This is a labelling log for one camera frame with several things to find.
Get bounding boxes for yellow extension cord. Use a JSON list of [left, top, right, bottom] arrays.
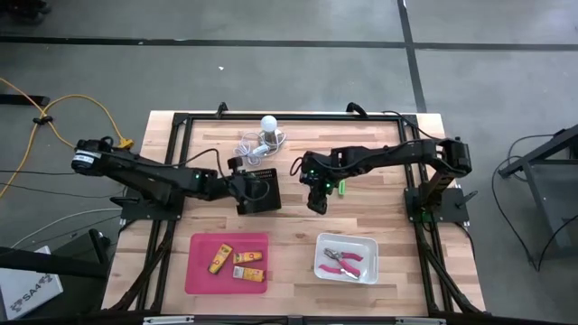
[[0, 76, 135, 200]]

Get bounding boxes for grey metal bracket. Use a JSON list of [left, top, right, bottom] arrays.
[[142, 315, 195, 325], [395, 317, 446, 325]]

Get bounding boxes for white lamp cord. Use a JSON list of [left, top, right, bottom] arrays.
[[233, 129, 288, 168]]

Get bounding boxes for black floor bar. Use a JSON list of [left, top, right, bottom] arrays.
[[0, 93, 51, 107]]

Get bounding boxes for pink-handled hole punch pliers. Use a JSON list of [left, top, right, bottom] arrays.
[[318, 246, 365, 280]]

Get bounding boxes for white plastic bin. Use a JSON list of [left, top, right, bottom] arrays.
[[314, 232, 380, 286]]

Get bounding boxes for black slotted plastic basket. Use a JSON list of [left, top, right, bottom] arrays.
[[237, 168, 283, 216]]

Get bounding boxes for black floor stand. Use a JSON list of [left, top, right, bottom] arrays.
[[0, 227, 113, 280]]

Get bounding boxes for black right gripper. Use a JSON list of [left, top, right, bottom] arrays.
[[308, 151, 347, 216]]

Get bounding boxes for white printed box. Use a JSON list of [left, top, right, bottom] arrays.
[[0, 246, 64, 320]]

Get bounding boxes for black floor cable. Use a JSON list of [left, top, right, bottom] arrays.
[[489, 133, 578, 273]]

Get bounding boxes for pink plastic tray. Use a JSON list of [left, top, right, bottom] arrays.
[[184, 232, 270, 295]]

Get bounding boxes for black metal table frame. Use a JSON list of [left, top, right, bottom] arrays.
[[101, 112, 487, 317]]

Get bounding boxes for yellow tube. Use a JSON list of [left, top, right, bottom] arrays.
[[207, 243, 234, 275]]

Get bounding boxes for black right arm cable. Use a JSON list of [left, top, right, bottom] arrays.
[[290, 155, 306, 179]]

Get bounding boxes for black metal cart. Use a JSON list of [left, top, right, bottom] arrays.
[[498, 124, 578, 263]]

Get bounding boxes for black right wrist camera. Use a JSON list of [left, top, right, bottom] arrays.
[[300, 152, 324, 187]]

